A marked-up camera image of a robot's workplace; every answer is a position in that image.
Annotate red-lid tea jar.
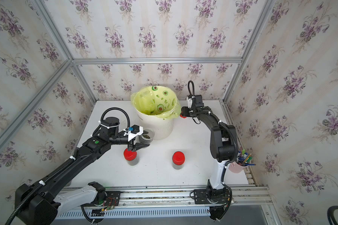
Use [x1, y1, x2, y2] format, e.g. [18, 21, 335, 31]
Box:
[124, 149, 139, 166]
[139, 128, 155, 144]
[172, 151, 185, 170]

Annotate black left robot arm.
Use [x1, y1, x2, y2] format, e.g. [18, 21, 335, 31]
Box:
[6, 107, 148, 225]

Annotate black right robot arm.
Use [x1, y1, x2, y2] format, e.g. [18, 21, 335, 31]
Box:
[180, 80, 239, 202]

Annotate white trash bin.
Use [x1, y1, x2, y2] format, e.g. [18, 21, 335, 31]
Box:
[136, 110, 174, 140]

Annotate coloured markers bundle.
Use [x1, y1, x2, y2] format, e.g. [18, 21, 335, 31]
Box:
[236, 149, 256, 167]

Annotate pink plastic cup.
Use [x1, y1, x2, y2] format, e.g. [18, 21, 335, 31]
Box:
[228, 162, 248, 173]

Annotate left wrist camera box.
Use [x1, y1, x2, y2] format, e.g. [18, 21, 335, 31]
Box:
[124, 125, 144, 142]

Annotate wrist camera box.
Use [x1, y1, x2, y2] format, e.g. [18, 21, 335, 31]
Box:
[124, 125, 144, 142]
[186, 95, 204, 109]

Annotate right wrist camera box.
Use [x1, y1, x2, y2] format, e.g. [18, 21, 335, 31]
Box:
[186, 95, 204, 109]

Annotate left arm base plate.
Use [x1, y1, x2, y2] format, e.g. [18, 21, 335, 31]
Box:
[84, 191, 121, 210]

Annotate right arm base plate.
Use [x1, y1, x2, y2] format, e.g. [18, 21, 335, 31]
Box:
[191, 188, 230, 205]

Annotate aluminium rail frame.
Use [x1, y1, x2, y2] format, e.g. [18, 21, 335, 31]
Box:
[38, 185, 274, 210]

